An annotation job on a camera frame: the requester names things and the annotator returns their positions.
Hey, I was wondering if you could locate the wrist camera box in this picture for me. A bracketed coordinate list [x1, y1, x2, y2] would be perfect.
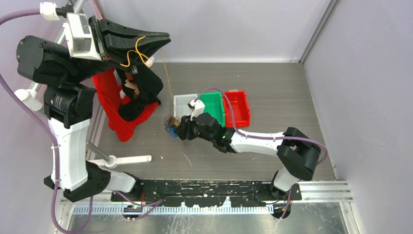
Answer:
[63, 13, 102, 61]
[188, 99, 205, 120]

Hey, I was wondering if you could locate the red plastic bin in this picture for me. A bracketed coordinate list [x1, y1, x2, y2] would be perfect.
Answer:
[223, 90, 251, 128]

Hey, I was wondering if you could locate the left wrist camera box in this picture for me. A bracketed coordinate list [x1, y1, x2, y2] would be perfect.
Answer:
[63, 13, 102, 61]

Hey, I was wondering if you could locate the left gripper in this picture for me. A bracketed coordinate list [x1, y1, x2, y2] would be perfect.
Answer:
[63, 15, 170, 84]

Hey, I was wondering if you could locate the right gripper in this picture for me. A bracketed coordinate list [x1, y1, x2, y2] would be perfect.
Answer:
[174, 111, 215, 143]

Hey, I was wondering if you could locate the white plastic bin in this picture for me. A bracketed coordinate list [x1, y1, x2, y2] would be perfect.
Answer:
[173, 94, 198, 117]

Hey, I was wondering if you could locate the black shirt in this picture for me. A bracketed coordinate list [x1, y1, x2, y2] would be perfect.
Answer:
[116, 65, 164, 121]

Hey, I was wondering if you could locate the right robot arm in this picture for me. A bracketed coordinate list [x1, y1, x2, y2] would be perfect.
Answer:
[169, 113, 321, 200]

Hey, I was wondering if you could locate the coloured cable bundle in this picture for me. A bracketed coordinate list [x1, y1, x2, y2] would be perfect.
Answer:
[163, 116, 182, 139]

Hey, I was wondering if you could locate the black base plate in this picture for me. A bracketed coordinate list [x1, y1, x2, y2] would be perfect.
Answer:
[107, 179, 302, 208]

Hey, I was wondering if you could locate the red shirt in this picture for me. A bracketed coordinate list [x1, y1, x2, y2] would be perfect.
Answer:
[92, 69, 159, 142]

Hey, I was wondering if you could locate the green plastic bin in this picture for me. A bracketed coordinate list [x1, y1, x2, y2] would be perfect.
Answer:
[198, 92, 225, 126]

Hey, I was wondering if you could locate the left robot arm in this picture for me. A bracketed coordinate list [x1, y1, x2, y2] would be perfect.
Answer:
[16, 13, 171, 202]

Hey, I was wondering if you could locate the metal clothes rack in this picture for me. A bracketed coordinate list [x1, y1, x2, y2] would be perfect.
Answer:
[13, 0, 155, 170]

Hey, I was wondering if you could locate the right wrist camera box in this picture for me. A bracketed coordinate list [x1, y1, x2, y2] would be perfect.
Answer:
[188, 99, 205, 120]

